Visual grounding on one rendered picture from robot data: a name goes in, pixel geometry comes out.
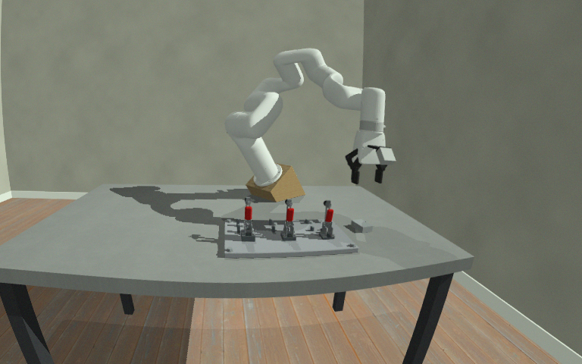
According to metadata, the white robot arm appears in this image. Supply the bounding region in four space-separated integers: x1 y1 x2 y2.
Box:
225 49 386 187

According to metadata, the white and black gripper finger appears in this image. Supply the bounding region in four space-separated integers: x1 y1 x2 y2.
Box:
374 165 387 184
346 149 362 184

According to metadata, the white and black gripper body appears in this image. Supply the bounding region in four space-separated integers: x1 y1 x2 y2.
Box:
352 129 385 165

